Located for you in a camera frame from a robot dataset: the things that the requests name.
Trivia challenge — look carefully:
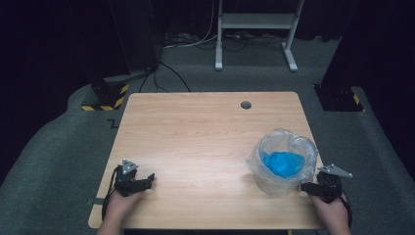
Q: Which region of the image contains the white trash bin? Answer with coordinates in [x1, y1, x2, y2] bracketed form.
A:
[254, 171, 309, 198]

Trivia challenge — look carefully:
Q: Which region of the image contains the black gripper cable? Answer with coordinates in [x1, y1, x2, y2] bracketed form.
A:
[340, 191, 354, 229]
[101, 164, 122, 222]

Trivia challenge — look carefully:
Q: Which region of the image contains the grey tape strip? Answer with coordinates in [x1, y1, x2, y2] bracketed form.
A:
[86, 197, 106, 207]

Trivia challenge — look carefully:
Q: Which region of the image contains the bundle of dark floor cables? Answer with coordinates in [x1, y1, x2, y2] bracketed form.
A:
[162, 30, 286, 53]

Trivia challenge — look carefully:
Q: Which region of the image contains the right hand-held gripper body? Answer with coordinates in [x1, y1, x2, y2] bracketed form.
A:
[315, 164, 354, 204]

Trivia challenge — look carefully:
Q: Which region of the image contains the black floor cable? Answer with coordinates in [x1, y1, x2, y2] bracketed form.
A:
[138, 60, 192, 94]

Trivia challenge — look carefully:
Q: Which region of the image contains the clear plastic trash bag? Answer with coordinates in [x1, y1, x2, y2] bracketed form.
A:
[246, 127, 319, 198]

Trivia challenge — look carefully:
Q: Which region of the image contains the white metal stand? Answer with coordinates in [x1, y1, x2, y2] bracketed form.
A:
[213, 0, 306, 73]

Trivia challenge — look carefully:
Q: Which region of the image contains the white floor cable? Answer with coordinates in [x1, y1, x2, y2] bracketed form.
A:
[161, 0, 220, 51]

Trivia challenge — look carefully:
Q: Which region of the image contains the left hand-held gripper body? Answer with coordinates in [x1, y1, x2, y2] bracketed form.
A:
[114, 159, 150, 198]

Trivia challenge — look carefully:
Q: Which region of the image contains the yellow black striped base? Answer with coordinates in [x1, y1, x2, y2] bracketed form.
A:
[80, 75, 130, 113]

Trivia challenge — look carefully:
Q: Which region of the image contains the dark base with yellow stripe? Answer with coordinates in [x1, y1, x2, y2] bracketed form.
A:
[313, 83, 365, 113]

